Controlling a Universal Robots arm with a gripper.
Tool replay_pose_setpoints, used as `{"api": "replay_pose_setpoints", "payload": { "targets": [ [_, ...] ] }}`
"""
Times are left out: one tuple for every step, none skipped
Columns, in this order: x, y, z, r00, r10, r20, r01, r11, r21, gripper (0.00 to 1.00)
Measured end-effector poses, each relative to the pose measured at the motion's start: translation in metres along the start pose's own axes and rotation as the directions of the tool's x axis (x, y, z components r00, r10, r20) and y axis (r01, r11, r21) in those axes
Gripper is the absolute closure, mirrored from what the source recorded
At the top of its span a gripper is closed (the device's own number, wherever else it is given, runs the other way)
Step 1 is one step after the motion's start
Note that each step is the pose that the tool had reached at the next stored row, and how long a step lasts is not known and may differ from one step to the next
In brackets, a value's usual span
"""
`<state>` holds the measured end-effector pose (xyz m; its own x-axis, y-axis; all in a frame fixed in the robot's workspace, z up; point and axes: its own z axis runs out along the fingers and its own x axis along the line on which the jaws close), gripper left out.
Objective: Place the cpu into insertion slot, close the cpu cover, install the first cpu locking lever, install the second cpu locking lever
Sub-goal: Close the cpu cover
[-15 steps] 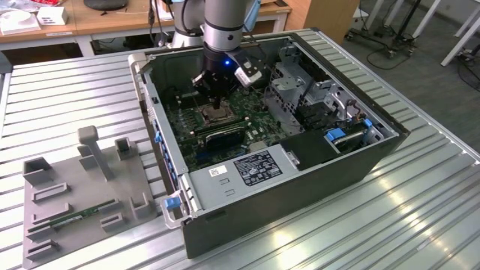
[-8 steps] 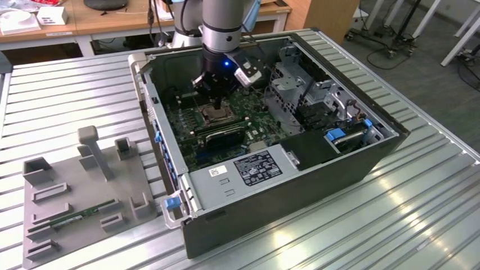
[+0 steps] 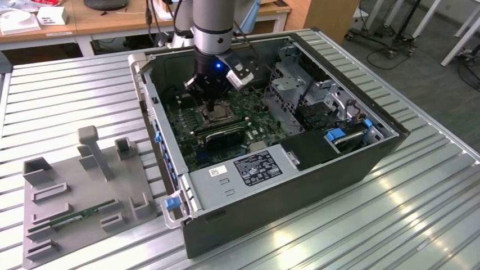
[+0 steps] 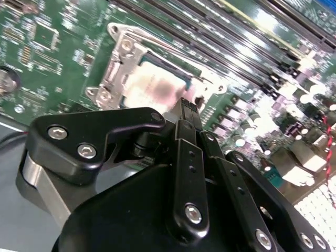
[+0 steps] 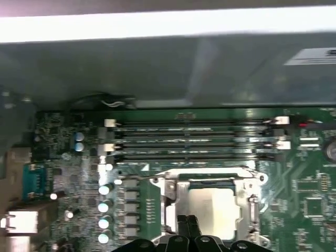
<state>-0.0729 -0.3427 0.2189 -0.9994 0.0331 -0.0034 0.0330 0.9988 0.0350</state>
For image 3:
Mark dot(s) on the white printed box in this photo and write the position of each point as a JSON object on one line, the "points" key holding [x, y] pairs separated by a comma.
{"points": [[52, 15]]}

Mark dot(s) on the silver disk bay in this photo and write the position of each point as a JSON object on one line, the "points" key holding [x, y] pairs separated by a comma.
{"points": [[325, 90]]}

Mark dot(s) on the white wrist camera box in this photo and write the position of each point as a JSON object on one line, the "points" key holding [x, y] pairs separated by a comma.
{"points": [[240, 74]]}

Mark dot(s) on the green motherboard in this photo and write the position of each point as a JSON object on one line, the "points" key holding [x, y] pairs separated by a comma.
{"points": [[263, 118]]}

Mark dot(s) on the grey power supply unit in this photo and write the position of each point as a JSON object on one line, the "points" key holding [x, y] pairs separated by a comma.
{"points": [[224, 185]]}

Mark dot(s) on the silver CPU plate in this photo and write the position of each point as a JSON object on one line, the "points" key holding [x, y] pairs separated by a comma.
{"points": [[221, 116]]}

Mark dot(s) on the wooden cabinet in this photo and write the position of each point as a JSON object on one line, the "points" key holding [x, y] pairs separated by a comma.
{"points": [[329, 17]]}

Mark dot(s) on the grey parts rack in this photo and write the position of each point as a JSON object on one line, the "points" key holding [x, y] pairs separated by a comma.
{"points": [[85, 197]]}

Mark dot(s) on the pale blue teach pendant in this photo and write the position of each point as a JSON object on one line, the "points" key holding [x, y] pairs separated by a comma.
{"points": [[251, 17]]}

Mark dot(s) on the black plastic fan shroud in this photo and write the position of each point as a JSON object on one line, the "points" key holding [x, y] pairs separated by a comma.
{"points": [[224, 139]]}

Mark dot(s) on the white table frame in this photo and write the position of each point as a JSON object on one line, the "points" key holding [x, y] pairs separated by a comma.
{"points": [[427, 19], [445, 62]]}

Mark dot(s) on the black open PC case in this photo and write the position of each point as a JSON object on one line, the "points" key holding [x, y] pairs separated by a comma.
{"points": [[300, 197]]}

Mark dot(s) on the small blue clip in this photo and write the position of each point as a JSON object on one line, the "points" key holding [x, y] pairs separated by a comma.
{"points": [[367, 123]]}

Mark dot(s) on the perforated metal drive cage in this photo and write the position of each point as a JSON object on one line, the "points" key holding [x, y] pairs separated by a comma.
{"points": [[284, 92]]}

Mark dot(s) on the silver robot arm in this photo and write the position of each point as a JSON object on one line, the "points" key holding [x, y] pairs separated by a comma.
{"points": [[212, 28]]}

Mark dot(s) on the blue case latch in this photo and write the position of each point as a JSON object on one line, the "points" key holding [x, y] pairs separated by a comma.
{"points": [[171, 204]]}

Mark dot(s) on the red packet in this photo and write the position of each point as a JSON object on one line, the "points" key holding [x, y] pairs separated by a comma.
{"points": [[47, 1]]}

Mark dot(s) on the metal CPU socket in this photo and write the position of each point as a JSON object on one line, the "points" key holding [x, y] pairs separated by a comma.
{"points": [[224, 124]]}

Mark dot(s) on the blue disk carrier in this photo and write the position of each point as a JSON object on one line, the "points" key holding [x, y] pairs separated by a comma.
{"points": [[335, 134]]}

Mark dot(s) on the black wheeled stand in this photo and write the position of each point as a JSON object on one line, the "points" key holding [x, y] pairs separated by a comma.
{"points": [[404, 28]]}

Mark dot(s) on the black plastic cover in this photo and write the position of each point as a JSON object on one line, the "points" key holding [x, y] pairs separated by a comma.
{"points": [[307, 152]]}

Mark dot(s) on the green RAM stick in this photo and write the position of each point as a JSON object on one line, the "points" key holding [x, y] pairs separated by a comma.
{"points": [[88, 211]]}

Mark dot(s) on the black round object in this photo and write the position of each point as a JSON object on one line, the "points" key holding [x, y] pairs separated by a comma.
{"points": [[104, 4]]}

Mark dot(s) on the white flat box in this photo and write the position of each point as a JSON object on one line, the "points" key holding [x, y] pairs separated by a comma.
{"points": [[19, 26]]}

